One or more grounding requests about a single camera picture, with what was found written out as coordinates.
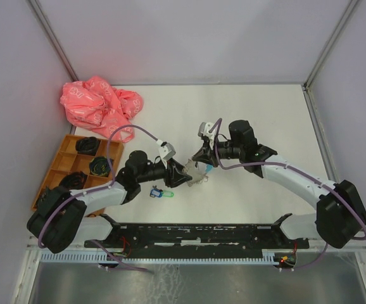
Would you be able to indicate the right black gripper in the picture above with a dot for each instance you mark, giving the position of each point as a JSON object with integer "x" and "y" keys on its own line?
{"x": 206, "y": 154}

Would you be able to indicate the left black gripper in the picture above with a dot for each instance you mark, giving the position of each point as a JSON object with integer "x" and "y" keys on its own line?
{"x": 174, "y": 175}

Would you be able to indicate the light blue key tag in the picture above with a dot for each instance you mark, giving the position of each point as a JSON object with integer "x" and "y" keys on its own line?
{"x": 208, "y": 169}

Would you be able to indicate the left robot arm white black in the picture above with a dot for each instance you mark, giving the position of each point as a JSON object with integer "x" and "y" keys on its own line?
{"x": 62, "y": 218}

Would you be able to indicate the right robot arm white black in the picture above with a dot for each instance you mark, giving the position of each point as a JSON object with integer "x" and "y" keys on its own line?
{"x": 339, "y": 214}

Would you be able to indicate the green key tag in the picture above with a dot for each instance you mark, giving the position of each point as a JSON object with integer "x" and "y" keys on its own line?
{"x": 167, "y": 194}

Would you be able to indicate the blue key tag on table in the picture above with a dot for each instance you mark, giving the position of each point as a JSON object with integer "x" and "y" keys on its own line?
{"x": 156, "y": 193}

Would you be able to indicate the green black bundle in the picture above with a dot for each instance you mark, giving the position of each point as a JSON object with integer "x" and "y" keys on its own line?
{"x": 100, "y": 167}

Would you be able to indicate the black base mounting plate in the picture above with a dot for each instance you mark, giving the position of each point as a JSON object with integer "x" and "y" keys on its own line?
{"x": 185, "y": 241}

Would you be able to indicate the black bundle top compartment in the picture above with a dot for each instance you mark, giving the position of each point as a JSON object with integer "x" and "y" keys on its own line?
{"x": 87, "y": 146}

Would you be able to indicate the black bundle compartment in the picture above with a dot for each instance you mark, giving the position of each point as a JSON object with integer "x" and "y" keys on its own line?
{"x": 75, "y": 180}
{"x": 87, "y": 146}

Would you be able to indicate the black bundle middle compartment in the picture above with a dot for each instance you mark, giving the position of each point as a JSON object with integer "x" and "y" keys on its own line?
{"x": 75, "y": 180}

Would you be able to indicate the pink plastic bag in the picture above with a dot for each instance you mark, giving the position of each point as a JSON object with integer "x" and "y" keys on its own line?
{"x": 97, "y": 106}

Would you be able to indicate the orange wooden compartment tray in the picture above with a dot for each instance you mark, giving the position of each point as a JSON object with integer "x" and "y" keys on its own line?
{"x": 67, "y": 161}

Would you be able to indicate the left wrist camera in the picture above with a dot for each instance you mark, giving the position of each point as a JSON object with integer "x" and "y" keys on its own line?
{"x": 165, "y": 150}

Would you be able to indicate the aluminium frame rail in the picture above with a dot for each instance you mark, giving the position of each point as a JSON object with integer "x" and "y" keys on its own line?
{"x": 336, "y": 239}

